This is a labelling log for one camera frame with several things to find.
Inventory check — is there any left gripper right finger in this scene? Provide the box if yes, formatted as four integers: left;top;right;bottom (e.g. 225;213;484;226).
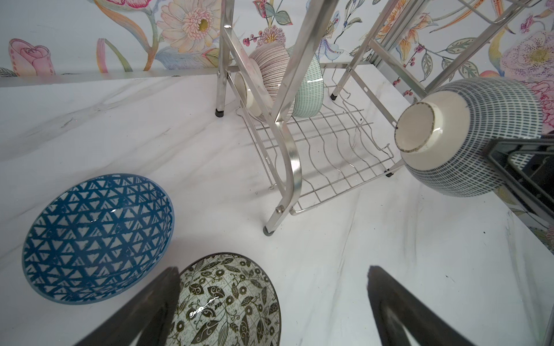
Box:
366;266;472;345

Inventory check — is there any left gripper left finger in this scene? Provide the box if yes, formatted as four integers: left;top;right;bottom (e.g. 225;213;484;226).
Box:
77;267;180;345

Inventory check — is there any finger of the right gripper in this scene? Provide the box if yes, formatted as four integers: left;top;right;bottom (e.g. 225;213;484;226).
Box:
483;136;553;223

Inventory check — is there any dark petal pattern bowl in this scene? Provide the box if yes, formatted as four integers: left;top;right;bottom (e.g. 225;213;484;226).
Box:
395;77;543;198

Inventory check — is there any blue patterned bowl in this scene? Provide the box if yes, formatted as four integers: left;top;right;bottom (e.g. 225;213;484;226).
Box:
22;173;175;305

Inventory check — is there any steel wire dish rack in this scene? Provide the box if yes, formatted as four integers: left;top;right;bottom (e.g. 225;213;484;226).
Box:
215;1;536;236

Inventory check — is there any mint green bowl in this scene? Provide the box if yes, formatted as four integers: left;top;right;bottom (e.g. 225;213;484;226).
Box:
287;56;324;121

